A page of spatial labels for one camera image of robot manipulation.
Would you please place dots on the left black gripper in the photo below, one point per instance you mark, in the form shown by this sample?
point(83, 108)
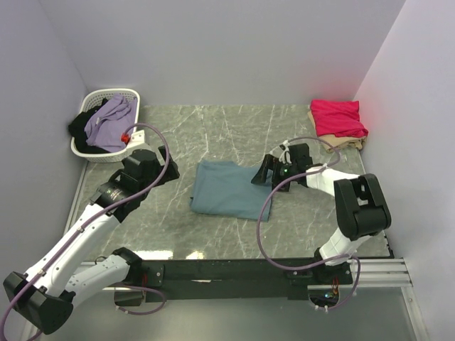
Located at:
point(164, 155)

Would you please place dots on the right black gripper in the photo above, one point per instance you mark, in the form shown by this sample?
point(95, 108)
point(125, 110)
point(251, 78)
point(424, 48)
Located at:
point(271, 163)

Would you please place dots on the teal blue t shirt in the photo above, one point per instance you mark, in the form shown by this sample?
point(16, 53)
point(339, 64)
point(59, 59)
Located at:
point(224, 188)

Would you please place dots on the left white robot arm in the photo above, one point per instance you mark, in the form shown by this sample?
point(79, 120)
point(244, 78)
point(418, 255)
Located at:
point(47, 293)

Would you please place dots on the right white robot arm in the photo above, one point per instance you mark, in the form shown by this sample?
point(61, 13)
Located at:
point(361, 208)

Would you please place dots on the lilac t shirt in basket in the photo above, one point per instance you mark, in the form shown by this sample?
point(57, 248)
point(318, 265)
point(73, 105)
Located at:
point(104, 129)

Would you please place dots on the folded red t shirt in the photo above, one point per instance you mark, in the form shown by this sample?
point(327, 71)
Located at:
point(341, 119)

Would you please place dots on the black garment in basket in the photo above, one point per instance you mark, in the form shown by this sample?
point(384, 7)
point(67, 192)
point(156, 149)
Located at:
point(77, 130)

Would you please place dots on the white plastic laundry basket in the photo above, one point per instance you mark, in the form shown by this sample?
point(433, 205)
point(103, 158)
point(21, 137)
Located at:
point(94, 99)

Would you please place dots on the black base beam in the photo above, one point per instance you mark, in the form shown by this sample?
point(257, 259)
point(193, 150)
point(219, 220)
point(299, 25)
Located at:
point(237, 278)

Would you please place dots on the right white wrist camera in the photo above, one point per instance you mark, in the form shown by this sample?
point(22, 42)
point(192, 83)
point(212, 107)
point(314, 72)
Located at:
point(285, 156)

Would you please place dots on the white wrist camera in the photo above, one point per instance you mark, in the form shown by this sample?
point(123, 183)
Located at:
point(134, 141)
point(285, 156)

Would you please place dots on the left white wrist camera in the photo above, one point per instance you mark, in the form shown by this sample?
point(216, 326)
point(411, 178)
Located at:
point(134, 141)

